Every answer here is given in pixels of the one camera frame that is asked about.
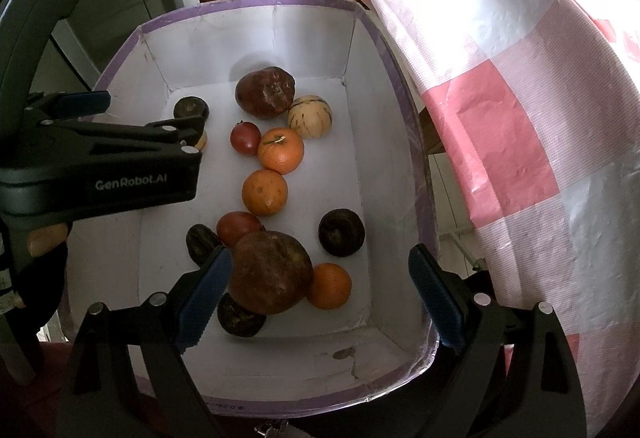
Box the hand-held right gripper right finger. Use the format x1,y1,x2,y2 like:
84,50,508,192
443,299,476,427
409,244,586,438

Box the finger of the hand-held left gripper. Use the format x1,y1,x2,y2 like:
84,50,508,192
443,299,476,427
0,115,210,169
22,90,112,123

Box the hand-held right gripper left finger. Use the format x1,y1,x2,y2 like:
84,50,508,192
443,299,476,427
55,245,234,438

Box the large dark red apple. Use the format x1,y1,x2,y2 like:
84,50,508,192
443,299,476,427
227,231,314,315

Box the red tomato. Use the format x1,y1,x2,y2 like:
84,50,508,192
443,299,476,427
230,120,262,155
216,211,266,247

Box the white box with purple rim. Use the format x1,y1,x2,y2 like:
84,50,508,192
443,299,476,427
60,0,441,419

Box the orange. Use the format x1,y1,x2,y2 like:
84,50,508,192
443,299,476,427
306,263,353,310
257,128,305,175
242,169,289,217

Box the small dark red apple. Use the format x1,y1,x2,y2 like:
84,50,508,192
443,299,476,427
235,66,296,119

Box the person's left hand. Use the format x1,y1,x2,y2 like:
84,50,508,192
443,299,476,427
27,223,69,257

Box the red white checked tablecloth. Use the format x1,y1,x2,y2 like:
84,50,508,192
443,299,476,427
342,0,640,438

